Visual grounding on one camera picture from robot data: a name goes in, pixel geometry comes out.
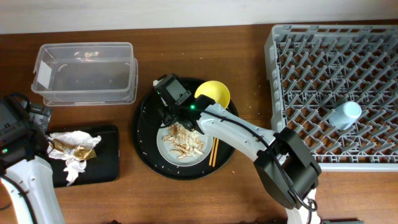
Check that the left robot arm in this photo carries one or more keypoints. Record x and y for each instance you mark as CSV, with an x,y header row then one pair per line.
x,y
26,172

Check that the wooden chopstick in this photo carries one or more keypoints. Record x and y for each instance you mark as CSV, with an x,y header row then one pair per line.
x,y
212,152
215,151

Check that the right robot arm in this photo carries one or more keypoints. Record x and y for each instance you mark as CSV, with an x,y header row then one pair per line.
x,y
287,169

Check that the blue plastic cup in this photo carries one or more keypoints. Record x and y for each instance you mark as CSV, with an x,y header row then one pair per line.
x,y
345,115

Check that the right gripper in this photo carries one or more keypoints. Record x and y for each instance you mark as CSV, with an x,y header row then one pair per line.
x,y
165,113

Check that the round black serving tray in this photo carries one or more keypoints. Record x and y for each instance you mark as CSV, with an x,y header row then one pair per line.
x,y
144,128

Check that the grey plate with food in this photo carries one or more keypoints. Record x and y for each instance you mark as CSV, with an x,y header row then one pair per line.
x,y
164,149

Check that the white napkin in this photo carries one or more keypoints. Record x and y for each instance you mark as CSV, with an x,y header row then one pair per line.
x,y
73,167

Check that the left wooden chopstick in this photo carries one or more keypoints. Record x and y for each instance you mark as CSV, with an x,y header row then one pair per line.
x,y
212,152

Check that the right wooden chopstick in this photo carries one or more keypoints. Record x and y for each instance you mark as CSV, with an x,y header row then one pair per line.
x,y
215,151

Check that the grey dishwasher rack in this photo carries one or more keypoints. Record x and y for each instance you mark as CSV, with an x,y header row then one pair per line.
x,y
312,69

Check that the gold foil wrapper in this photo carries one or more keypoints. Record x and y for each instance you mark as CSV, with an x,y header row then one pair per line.
x,y
75,151

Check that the food scraps on plate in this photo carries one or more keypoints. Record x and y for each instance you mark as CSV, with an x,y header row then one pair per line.
x,y
183,143

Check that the clear plastic storage bin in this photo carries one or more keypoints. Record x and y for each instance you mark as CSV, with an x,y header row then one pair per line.
x,y
86,74

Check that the yellow small bowl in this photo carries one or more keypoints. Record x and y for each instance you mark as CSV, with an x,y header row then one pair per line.
x,y
216,91

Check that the black rectangular tray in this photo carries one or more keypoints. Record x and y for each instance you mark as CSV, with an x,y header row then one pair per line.
x,y
105,166

